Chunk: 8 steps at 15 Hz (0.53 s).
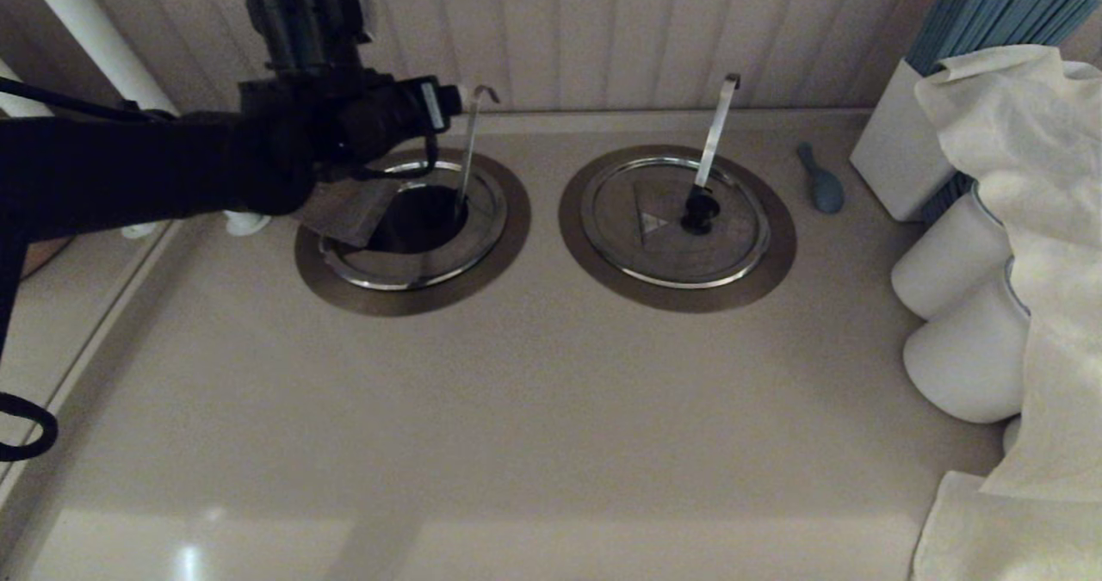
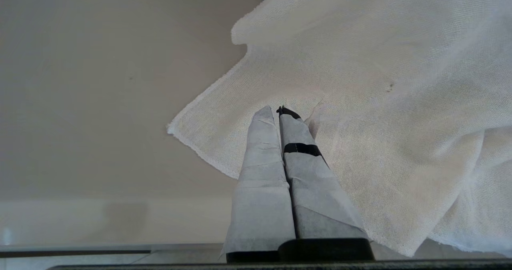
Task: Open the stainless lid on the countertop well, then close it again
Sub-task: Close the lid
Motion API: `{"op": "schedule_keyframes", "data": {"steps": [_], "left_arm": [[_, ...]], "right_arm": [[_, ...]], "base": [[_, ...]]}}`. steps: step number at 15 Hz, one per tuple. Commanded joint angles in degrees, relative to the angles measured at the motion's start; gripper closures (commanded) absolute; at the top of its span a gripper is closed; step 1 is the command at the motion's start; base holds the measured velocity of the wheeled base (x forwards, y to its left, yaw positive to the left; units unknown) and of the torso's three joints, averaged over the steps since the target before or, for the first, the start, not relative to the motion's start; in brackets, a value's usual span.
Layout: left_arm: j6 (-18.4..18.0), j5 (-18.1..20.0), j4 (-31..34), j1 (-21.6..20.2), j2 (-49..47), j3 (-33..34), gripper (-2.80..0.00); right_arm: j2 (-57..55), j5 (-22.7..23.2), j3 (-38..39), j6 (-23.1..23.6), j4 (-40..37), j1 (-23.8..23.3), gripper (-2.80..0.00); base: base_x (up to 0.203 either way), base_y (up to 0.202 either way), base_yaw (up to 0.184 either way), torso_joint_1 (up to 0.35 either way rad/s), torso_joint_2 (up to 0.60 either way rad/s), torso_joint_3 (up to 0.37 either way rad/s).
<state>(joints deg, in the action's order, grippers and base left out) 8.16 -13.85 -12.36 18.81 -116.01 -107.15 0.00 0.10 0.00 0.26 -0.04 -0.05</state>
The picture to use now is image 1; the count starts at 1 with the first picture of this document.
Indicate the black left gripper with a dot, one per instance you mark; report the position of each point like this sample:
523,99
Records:
362,116

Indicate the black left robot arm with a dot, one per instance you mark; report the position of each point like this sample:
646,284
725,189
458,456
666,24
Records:
129,168

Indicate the small blue plastic scoop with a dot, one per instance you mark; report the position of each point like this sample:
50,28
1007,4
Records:
825,192

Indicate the white box holder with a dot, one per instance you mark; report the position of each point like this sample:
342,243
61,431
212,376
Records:
900,146

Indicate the white jar blue rim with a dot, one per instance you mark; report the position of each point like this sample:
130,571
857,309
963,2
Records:
968,361
947,258

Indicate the white cloth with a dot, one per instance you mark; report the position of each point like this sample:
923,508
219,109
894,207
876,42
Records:
1050,219

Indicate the black wrist camera white bracket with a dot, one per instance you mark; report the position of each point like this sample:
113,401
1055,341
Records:
301,21

